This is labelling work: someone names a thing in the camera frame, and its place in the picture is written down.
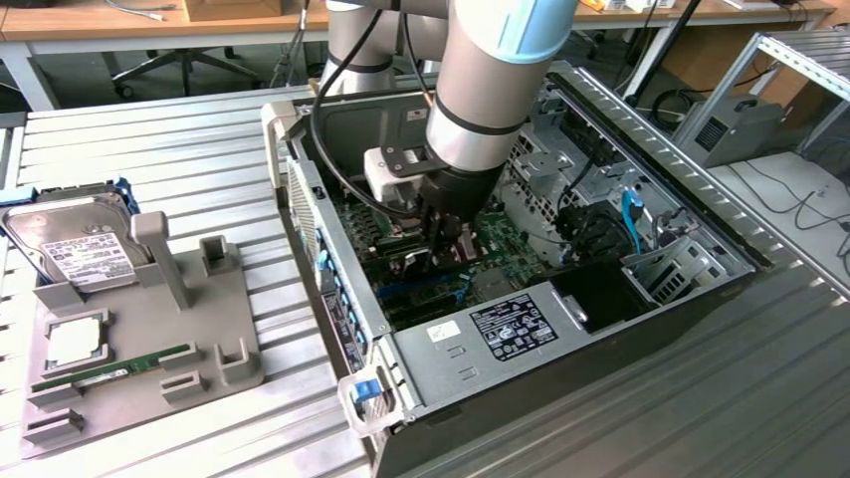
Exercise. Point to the wooden desk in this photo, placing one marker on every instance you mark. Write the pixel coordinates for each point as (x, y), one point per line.
(80, 25)
(750, 15)

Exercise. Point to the silver CPU chip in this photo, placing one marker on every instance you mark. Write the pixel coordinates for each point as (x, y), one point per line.
(73, 346)

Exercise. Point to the brown cardboard box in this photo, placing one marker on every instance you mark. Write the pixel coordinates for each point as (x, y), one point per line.
(232, 10)

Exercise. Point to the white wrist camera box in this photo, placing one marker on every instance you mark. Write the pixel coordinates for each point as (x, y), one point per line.
(381, 174)

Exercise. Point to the black expansion slot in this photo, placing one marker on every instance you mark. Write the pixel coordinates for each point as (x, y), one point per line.
(428, 314)
(418, 301)

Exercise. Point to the gray parts rack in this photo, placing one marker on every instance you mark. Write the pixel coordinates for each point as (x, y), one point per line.
(132, 413)

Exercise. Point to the graphics card with metal bracket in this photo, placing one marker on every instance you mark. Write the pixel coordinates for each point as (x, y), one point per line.
(418, 261)

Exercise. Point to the green motherboard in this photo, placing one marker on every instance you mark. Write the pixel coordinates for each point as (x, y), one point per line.
(504, 234)

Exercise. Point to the gray disk bay bracket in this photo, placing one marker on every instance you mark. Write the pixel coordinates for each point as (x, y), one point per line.
(670, 271)

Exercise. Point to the blue disk caddy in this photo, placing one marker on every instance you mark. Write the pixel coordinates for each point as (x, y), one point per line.
(123, 194)

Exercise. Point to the black office chair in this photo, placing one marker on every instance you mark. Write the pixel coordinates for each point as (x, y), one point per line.
(587, 42)
(179, 65)

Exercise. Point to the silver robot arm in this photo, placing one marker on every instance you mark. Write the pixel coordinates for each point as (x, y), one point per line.
(478, 74)

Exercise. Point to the blue case latch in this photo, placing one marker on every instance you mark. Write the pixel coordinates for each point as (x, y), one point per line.
(364, 391)

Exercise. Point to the green RAM stick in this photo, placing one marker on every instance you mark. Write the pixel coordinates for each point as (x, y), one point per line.
(105, 374)

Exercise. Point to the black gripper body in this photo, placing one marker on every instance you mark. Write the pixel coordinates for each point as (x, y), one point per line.
(462, 194)

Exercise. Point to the silver disk bay cage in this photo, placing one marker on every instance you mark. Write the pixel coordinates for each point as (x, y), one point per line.
(540, 174)

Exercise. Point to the black fan shroud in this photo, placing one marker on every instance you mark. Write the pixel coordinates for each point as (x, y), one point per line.
(598, 294)

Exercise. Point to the aluminium profile frame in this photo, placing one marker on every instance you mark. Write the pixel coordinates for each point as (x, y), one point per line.
(803, 60)

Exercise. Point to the gray computer box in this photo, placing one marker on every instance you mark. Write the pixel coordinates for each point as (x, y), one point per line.
(736, 134)

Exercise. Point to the silver chipset heat sink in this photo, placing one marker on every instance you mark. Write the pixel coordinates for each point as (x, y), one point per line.
(491, 284)

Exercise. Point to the open black PC case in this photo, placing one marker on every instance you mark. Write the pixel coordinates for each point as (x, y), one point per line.
(598, 378)

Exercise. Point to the silver power supply unit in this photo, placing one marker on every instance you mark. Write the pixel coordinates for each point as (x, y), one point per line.
(438, 363)

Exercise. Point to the black tripod pole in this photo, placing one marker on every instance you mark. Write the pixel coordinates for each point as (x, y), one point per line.
(663, 47)

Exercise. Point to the silver hard disk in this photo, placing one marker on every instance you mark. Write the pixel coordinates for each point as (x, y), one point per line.
(73, 239)

